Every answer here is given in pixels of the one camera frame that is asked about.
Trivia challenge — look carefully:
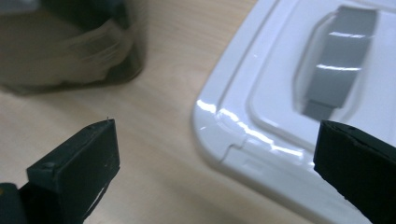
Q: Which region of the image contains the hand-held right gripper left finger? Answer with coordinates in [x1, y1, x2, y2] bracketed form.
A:
[19, 118, 121, 224]

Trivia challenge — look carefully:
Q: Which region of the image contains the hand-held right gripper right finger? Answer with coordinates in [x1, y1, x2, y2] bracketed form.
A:
[312, 119, 396, 224]

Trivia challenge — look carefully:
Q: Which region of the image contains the translucent brown storage box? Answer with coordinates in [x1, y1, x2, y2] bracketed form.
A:
[0, 0, 149, 95]

